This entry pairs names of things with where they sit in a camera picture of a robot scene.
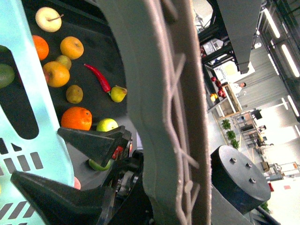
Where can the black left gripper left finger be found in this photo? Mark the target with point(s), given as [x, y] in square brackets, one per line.
[60, 204]

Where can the left gripper grey right finger close to camera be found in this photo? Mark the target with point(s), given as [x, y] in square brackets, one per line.
[166, 103]

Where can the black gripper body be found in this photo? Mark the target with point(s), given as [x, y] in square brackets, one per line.
[124, 178]

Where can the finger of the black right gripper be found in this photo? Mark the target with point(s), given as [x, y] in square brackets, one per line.
[98, 146]

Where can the light blue shopping basket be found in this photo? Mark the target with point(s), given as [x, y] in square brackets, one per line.
[28, 122]

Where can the black near shelf tray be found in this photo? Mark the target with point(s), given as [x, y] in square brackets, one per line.
[83, 20]

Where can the green avocado front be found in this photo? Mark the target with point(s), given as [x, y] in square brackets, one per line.
[97, 167]

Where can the green apple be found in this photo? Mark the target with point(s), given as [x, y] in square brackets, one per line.
[106, 124]

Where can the pink peach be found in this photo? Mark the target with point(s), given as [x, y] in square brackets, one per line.
[77, 184]

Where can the large orange front right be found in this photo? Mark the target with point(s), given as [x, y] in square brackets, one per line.
[77, 118]

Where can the green yellow pear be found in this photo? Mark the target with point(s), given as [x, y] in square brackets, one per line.
[118, 94]

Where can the brown kiwi lower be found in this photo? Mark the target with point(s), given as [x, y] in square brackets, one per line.
[74, 94]

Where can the brown kiwi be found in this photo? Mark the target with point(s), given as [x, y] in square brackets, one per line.
[65, 61]
[74, 94]

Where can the red chili pepper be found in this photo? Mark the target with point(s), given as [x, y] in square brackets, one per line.
[102, 80]

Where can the yellow orange apple front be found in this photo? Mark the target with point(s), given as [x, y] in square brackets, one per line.
[58, 74]

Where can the yellow orange apple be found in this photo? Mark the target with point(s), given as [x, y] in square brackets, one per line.
[71, 47]
[58, 74]

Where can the yellow orange apple back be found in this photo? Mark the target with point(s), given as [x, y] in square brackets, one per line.
[71, 47]

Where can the person in white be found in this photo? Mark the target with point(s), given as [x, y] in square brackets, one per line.
[236, 88]

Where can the red apple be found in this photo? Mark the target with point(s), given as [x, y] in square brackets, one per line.
[46, 75]

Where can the brown kiwi upper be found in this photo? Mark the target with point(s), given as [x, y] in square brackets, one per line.
[65, 61]

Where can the white round pear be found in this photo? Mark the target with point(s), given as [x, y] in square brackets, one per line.
[48, 19]

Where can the small orange tangerine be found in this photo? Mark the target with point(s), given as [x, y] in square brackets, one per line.
[41, 46]

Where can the green lime lower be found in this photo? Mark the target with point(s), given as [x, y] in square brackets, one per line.
[7, 75]

